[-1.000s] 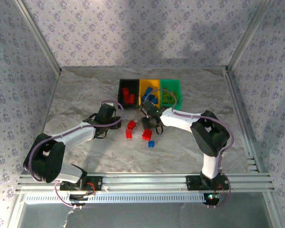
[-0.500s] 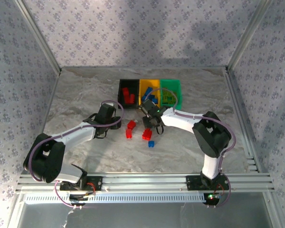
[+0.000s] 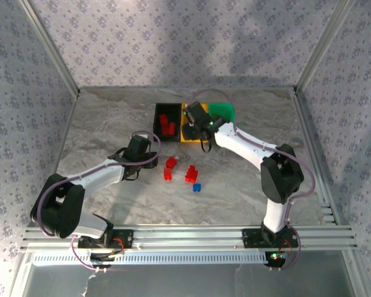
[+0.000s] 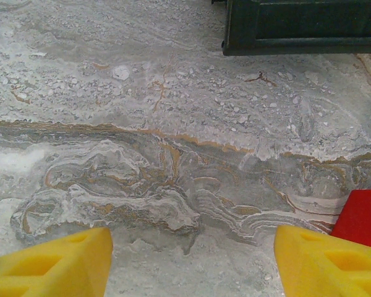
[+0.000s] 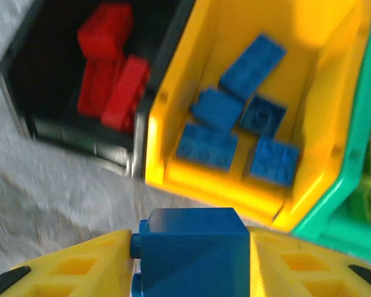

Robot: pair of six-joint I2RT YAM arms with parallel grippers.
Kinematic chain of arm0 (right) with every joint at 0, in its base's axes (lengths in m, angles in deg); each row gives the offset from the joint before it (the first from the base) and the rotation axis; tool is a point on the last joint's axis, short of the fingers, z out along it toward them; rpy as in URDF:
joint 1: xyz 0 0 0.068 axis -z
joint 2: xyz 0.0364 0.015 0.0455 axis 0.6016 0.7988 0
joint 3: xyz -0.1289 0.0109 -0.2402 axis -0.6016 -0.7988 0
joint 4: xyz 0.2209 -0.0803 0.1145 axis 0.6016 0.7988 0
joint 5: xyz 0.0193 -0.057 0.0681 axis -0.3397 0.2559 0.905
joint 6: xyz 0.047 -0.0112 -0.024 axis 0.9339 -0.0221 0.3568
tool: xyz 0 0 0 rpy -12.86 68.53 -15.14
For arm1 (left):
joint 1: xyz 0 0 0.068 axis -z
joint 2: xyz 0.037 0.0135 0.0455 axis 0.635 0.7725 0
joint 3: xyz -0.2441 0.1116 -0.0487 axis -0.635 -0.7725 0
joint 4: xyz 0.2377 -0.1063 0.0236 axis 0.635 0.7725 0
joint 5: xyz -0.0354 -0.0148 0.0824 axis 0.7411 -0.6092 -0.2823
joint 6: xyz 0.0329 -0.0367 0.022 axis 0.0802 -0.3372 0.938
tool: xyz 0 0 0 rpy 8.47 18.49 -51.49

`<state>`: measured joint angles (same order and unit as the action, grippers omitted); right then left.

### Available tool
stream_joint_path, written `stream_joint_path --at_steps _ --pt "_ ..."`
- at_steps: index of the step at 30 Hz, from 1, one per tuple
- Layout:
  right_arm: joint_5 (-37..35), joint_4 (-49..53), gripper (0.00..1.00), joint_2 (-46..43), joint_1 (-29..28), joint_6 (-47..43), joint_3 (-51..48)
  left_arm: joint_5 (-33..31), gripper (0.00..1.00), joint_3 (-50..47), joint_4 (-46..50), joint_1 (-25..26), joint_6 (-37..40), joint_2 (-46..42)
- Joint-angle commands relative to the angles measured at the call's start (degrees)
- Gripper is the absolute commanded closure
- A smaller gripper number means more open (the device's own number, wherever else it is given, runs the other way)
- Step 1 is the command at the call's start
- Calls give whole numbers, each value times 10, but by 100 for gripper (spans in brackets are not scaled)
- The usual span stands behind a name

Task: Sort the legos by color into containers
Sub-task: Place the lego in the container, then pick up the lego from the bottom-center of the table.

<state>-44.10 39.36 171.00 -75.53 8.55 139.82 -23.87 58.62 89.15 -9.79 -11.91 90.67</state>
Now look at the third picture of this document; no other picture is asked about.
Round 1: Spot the long red lego brick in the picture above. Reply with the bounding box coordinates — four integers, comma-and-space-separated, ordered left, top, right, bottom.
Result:
184, 165, 198, 183

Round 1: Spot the yellow plastic bin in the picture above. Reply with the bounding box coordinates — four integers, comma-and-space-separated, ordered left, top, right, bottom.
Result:
181, 103, 210, 144

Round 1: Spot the aluminium rear frame rail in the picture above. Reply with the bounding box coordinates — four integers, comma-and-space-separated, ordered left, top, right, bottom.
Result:
79, 85, 297, 92

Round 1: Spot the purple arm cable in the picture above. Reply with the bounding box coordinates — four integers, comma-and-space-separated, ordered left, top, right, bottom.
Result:
36, 131, 162, 273
187, 89, 316, 272

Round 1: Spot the white slotted cable duct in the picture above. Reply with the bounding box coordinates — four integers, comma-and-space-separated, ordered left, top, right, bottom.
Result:
30, 251, 270, 267

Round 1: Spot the green plastic bin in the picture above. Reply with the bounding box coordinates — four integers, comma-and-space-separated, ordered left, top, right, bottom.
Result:
207, 101, 237, 125

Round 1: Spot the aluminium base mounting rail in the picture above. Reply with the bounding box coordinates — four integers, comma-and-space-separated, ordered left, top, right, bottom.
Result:
21, 225, 359, 252

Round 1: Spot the black plastic bin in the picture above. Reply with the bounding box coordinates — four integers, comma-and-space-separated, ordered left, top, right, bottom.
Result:
153, 103, 183, 142

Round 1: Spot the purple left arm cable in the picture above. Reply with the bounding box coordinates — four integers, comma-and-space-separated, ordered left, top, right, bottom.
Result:
36, 131, 162, 273

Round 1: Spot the aluminium upright frame post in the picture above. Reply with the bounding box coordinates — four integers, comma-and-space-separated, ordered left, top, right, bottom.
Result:
18, 0, 81, 97
294, 0, 359, 93

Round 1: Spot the aluminium side frame rail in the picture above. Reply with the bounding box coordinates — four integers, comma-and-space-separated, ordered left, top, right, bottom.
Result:
48, 92, 81, 180
292, 88, 343, 225

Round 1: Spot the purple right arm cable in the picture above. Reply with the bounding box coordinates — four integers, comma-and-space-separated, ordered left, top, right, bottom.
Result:
187, 89, 316, 272

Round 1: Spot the black controller board with LED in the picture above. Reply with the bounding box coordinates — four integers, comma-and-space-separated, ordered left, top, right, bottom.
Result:
264, 251, 288, 269

